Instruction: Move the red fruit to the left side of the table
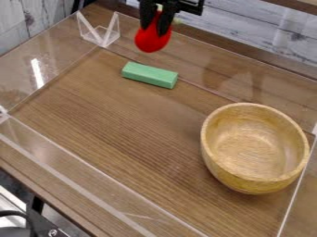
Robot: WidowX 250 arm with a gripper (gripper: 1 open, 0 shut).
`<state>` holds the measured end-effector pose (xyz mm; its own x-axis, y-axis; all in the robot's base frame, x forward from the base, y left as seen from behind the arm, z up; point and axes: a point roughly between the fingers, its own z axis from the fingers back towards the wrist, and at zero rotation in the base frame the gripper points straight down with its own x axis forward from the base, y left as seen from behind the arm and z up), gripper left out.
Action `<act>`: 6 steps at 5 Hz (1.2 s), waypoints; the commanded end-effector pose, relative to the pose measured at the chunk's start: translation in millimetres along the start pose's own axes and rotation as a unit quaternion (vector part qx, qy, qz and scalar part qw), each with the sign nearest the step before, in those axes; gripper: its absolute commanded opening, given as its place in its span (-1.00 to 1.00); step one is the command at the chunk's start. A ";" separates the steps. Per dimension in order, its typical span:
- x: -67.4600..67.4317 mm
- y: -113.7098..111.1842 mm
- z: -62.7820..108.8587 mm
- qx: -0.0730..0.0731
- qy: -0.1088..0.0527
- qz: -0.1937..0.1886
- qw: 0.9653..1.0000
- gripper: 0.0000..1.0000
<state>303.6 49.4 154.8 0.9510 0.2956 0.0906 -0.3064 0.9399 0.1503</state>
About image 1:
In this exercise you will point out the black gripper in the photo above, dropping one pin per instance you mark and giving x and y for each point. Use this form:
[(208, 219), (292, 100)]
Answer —
[(169, 8)]

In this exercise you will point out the red plush fruit green leaf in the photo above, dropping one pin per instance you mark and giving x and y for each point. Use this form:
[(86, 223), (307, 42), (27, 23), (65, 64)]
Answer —
[(148, 40)]

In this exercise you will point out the light wooden bowl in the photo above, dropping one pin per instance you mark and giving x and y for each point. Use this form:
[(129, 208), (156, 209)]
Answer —
[(255, 148)]

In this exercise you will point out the green rectangular block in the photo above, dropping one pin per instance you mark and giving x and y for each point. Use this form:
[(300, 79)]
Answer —
[(161, 77)]

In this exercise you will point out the black table leg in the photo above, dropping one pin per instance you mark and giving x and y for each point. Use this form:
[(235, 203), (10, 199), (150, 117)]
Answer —
[(38, 204)]

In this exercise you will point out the black device bottom left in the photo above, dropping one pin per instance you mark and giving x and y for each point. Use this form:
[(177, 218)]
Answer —
[(33, 229)]

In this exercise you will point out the clear acrylic corner bracket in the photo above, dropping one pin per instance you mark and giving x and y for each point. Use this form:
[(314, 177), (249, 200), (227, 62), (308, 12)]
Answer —
[(100, 35)]

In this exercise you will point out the clear acrylic tray wall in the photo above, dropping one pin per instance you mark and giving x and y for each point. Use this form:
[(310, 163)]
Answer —
[(104, 206)]

